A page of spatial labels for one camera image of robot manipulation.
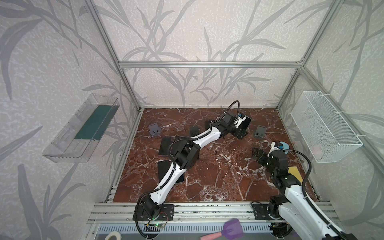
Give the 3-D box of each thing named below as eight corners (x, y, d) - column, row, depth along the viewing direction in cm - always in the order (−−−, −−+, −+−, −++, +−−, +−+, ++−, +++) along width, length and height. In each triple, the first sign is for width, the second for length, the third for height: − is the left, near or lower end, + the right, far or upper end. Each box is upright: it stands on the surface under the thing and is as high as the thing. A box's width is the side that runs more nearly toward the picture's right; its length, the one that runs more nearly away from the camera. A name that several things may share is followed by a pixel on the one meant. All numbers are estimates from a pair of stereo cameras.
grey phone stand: (152, 136, 106) (149, 129, 99) (151, 132, 108) (148, 125, 102) (162, 134, 107) (159, 127, 101) (161, 129, 110) (158, 122, 103)
